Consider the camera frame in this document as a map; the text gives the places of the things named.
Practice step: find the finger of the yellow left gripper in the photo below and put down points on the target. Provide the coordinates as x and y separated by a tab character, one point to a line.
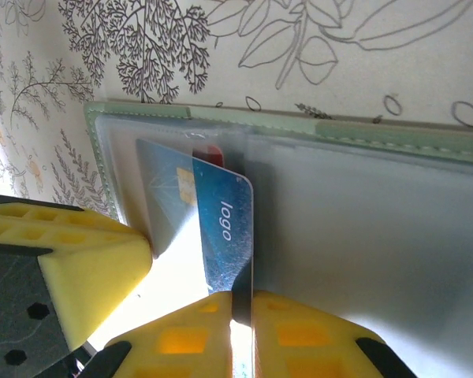
90	260

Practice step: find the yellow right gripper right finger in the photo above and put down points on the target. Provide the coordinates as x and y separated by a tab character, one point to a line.
307	346

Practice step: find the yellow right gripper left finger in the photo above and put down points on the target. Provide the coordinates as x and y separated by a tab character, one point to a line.
181	346

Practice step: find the clear plastic container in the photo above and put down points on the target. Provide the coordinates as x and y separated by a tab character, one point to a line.
358	236

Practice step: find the blue credit card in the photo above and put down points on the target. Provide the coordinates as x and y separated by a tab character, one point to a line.
224	220

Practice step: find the red credit card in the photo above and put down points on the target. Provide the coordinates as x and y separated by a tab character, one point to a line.
213	154

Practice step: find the floral print tablecloth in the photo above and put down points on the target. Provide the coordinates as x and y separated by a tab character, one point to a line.
260	47

